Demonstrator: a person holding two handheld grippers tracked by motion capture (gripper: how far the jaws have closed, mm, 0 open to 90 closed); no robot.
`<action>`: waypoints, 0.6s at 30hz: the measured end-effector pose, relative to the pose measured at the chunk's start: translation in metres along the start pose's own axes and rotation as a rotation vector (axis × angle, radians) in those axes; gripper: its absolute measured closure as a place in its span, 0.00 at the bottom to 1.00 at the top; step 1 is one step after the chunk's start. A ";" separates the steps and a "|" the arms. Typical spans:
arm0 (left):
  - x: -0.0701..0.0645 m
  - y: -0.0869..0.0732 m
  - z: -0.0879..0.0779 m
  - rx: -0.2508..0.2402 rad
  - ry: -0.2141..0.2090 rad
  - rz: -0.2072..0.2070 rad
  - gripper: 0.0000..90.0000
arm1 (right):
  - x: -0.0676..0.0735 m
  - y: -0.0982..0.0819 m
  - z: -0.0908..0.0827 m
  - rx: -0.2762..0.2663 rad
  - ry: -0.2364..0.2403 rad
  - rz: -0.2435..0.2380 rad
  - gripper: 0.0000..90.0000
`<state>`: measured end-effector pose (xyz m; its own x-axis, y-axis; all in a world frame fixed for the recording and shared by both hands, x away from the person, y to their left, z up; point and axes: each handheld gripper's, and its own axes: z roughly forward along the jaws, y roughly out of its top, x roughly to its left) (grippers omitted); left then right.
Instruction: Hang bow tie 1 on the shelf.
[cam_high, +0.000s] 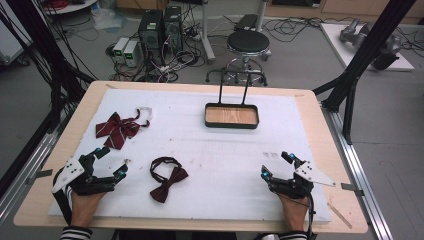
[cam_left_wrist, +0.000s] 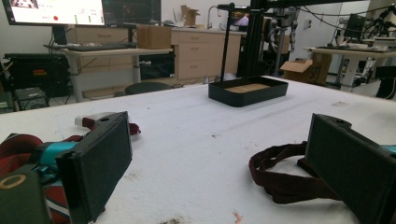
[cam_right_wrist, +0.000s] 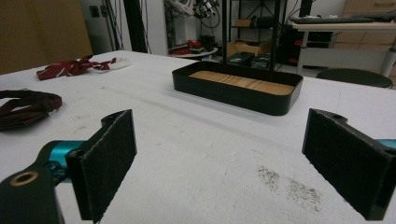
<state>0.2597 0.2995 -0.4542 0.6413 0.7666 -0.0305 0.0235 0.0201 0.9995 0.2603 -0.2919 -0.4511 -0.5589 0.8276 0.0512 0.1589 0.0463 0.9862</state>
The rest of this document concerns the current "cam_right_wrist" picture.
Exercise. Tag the black metal shelf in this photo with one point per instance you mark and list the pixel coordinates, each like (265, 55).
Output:
(249, 21)

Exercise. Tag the black frame stand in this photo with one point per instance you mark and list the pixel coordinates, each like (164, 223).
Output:
(135, 25)

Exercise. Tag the wooden cabinet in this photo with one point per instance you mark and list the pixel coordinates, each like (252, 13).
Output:
(367, 37)

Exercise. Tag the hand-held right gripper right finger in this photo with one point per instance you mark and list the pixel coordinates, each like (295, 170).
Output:
(348, 161)

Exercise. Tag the cardboard box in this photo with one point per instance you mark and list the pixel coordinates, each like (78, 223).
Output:
(246, 46)

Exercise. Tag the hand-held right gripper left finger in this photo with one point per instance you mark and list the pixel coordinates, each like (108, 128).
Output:
(102, 161)

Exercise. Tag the brown panel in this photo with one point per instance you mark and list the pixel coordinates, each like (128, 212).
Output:
(40, 31)

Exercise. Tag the dark maroon tie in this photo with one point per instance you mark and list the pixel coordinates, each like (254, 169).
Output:
(37, 104)

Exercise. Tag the black keyboard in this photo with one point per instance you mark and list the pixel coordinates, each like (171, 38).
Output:
(330, 20)

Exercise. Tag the white foam mat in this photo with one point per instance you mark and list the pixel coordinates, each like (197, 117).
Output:
(199, 155)

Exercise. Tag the white round table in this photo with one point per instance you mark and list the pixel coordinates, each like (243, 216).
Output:
(199, 53)

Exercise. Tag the white-legged desk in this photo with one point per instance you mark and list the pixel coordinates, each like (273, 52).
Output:
(342, 27)

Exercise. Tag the red striped tie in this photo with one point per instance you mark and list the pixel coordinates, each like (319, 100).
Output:
(68, 68)

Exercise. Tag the black round stool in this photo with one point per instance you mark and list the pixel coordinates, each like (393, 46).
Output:
(355, 77)

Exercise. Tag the black tie rack wooden base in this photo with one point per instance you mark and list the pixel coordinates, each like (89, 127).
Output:
(233, 96)

